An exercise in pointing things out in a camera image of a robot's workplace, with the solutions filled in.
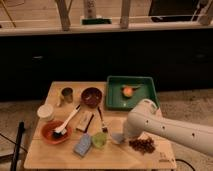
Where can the light blue towel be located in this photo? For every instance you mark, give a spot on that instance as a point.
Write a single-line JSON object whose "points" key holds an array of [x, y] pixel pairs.
{"points": [[117, 138]]}

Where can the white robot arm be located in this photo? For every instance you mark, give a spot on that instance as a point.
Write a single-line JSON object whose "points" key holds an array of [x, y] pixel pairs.
{"points": [[143, 118]]}

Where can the purple bowl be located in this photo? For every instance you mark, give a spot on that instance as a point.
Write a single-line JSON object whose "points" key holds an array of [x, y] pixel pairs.
{"points": [[91, 97]]}

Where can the orange bowl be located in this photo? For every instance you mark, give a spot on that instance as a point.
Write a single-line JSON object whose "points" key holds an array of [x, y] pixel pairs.
{"points": [[50, 136]]}

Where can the green plastic tray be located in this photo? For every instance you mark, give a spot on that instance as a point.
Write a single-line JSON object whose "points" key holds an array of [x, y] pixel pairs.
{"points": [[115, 99]]}

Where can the orange fruit with leaf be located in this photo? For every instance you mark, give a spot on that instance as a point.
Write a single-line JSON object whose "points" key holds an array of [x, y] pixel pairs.
{"points": [[128, 90]]}

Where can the metal cup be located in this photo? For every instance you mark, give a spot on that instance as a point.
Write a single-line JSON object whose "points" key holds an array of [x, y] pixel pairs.
{"points": [[67, 94]]}

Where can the metal fork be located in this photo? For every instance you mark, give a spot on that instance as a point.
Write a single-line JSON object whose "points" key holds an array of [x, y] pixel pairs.
{"points": [[103, 126]]}

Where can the green small cup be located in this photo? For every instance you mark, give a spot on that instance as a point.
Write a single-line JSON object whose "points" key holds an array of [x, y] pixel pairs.
{"points": [[99, 139]]}

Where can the white lidded cup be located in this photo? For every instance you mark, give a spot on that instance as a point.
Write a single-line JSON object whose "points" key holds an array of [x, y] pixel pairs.
{"points": [[45, 112]]}

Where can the blue sponge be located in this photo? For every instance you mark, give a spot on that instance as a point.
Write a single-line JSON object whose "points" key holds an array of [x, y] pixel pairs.
{"points": [[83, 145]]}

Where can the green base stand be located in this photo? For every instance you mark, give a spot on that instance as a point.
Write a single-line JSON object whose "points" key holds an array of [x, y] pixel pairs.
{"points": [[96, 21]]}

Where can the brown dried scraps pile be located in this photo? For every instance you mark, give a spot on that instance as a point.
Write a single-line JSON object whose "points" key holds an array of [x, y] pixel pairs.
{"points": [[143, 145]]}

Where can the black pole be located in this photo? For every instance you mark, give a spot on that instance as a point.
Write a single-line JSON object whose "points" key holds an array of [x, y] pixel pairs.
{"points": [[15, 156]]}

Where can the white handled brush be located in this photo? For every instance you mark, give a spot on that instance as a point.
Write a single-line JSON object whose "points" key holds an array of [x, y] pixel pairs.
{"points": [[61, 130]]}

